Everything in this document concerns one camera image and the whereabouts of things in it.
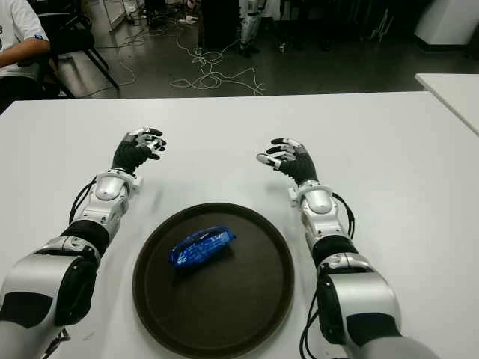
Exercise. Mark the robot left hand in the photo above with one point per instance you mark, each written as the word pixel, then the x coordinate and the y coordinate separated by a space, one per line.
pixel 129 155

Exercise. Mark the black wheeled cabinet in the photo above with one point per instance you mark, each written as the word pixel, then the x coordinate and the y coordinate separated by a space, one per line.
pixel 221 22

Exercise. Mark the neighbouring white table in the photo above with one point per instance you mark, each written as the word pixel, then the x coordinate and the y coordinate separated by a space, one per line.
pixel 456 93

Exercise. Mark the white board panel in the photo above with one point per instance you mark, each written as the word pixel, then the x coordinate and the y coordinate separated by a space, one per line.
pixel 116 15

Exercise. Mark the person in white t-shirt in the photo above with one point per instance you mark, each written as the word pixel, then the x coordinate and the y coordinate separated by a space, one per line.
pixel 18 30

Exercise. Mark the white power strip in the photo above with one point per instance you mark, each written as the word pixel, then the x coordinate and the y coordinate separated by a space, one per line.
pixel 187 20

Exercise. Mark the black chair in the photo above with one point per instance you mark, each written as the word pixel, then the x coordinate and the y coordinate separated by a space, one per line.
pixel 71 37

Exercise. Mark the round dark brown tray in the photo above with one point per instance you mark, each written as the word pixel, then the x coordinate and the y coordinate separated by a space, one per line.
pixel 213 299

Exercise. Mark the white pedestal with black base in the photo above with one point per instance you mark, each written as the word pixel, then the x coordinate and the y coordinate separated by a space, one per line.
pixel 449 22

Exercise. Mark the blue Oreo packet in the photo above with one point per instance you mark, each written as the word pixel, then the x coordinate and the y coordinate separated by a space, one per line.
pixel 202 247

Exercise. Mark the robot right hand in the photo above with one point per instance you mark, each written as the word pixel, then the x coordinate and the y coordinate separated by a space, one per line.
pixel 301 166

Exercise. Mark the silver black robot right arm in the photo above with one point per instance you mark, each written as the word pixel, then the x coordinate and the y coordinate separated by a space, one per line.
pixel 320 203

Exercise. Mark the silver black robot left arm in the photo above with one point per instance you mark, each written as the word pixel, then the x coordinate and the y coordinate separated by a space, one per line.
pixel 108 188

